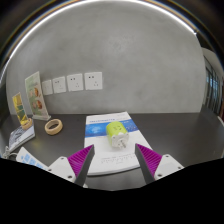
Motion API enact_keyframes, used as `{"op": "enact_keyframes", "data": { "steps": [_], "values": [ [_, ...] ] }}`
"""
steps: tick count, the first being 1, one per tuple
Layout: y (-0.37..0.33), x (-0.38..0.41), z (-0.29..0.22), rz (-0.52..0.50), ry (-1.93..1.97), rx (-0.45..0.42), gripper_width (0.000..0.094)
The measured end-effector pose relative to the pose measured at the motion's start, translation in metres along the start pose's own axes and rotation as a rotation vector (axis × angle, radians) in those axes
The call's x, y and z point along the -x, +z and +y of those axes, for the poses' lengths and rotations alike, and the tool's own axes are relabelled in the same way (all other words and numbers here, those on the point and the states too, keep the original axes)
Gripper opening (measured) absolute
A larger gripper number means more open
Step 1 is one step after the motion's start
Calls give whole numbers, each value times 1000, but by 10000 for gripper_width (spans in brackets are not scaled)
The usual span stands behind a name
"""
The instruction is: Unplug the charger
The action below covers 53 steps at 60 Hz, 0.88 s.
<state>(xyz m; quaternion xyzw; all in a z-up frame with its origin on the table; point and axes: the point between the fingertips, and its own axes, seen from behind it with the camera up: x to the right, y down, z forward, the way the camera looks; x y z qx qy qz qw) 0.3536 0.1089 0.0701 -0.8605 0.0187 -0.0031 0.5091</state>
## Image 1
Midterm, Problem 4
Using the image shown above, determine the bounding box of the glass partition with dark frames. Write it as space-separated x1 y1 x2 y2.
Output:
201 47 224 117

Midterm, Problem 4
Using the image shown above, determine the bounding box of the large green acrylic sign stand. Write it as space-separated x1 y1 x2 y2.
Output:
24 70 52 122

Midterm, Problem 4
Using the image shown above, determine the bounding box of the small orange sign stand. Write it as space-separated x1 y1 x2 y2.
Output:
12 92 34 131

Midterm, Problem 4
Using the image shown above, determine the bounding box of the ceiling light strip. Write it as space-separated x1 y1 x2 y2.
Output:
0 0 198 79

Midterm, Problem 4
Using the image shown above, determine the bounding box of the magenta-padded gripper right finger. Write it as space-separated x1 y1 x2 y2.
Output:
134 143 185 185

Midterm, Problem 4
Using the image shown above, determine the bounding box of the beige tape roll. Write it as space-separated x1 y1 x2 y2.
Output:
44 118 64 136

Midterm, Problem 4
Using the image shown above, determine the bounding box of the white and blue booklet stack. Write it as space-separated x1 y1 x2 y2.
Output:
83 111 154 177

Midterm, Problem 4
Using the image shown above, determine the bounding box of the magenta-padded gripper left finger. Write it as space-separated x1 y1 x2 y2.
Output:
46 144 96 187

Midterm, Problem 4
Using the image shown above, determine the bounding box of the grey printed magazine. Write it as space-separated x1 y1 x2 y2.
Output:
7 123 36 154

